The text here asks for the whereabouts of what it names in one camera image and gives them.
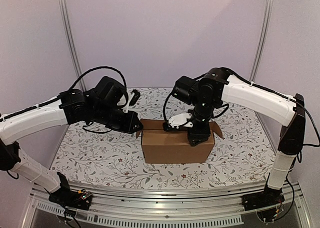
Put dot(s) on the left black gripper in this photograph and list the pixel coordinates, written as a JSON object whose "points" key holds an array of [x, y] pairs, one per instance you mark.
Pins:
{"points": [[133, 118]]}

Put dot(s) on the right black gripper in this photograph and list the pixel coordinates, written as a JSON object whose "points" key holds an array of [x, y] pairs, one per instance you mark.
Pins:
{"points": [[199, 133]]}

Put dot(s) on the brown cardboard paper box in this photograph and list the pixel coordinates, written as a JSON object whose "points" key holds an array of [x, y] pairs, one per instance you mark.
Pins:
{"points": [[161, 147]]}

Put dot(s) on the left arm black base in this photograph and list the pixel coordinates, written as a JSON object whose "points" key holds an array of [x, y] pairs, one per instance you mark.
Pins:
{"points": [[65, 197]]}

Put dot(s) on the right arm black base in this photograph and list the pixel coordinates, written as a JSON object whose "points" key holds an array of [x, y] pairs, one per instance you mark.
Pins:
{"points": [[267, 197]]}

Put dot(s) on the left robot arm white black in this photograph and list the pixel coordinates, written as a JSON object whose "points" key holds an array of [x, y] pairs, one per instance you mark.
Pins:
{"points": [[67, 108]]}

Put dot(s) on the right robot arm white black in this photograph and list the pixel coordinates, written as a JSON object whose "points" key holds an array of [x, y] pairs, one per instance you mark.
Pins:
{"points": [[222, 85]]}

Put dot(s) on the floral patterned table mat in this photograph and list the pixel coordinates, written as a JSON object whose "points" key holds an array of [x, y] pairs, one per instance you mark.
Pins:
{"points": [[98, 157]]}

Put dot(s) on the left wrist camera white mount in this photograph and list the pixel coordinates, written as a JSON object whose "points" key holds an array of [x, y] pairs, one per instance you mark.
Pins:
{"points": [[133, 97]]}

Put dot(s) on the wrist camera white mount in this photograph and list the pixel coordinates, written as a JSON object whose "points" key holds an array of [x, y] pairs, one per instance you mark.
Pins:
{"points": [[133, 97], [177, 122]]}

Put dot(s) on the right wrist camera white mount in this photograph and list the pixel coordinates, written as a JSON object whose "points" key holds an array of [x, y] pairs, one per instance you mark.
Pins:
{"points": [[177, 122]]}

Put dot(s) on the front aluminium rail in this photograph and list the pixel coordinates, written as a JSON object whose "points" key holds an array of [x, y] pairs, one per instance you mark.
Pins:
{"points": [[200, 208]]}

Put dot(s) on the right aluminium frame post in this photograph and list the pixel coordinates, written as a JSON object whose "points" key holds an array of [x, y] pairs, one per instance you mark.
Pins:
{"points": [[262, 39]]}

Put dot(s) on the aluminium frame post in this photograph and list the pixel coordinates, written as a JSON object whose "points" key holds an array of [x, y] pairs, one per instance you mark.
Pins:
{"points": [[69, 36], [262, 39]]}

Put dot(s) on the left aluminium frame post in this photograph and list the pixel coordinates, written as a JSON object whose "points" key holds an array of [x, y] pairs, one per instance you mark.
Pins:
{"points": [[69, 36]]}

